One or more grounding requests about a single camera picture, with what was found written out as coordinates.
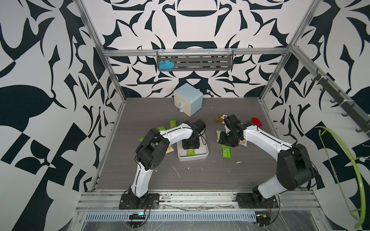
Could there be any yellow cookie packet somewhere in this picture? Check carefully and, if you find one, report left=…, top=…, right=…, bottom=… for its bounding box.
left=166, top=146, right=174, bottom=154
left=216, top=131, right=222, bottom=142

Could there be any white storage box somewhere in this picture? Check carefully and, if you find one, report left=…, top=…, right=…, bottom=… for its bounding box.
left=176, top=136, right=209, bottom=162

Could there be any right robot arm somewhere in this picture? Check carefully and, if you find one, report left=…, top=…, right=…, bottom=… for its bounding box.
left=218, top=115, right=317, bottom=204

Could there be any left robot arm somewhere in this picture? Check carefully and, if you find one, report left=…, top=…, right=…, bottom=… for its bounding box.
left=128, top=119, right=206, bottom=203

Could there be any brown white plush toy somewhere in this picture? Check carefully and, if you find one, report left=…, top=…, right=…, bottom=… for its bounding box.
left=215, top=114, right=227, bottom=124

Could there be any red oval object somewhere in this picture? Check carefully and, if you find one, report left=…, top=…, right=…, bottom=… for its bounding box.
left=251, top=117, right=263, bottom=127

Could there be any light blue drawer cabinet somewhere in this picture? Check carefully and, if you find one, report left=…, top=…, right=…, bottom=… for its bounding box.
left=173, top=83, right=203, bottom=117

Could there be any teal crocheted cloth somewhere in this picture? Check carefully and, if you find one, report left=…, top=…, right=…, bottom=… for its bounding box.
left=158, top=60, right=175, bottom=72

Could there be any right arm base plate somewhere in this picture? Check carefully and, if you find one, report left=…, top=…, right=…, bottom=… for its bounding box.
left=235, top=193, right=279, bottom=209

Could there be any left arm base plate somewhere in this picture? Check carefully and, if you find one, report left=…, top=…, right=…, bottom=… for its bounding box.
left=119, top=193, right=160, bottom=210

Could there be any grey wall shelf rack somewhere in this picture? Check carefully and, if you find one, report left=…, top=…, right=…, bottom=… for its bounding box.
left=156, top=50, right=234, bottom=72

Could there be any green hose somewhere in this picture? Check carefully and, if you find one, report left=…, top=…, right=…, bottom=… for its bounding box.
left=314, top=126, right=367, bottom=229

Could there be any grey hook rail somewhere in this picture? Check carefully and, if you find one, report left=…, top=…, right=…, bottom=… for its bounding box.
left=312, top=68, right=370, bottom=137

